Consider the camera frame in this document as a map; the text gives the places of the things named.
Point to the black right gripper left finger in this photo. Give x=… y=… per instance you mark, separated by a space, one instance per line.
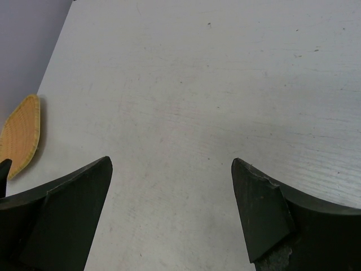
x=52 y=226

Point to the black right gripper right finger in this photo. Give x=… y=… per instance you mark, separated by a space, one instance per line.
x=286 y=229

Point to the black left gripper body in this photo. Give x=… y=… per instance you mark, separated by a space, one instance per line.
x=5 y=167

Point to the yellow woven square mat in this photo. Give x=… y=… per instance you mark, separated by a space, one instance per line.
x=20 y=134

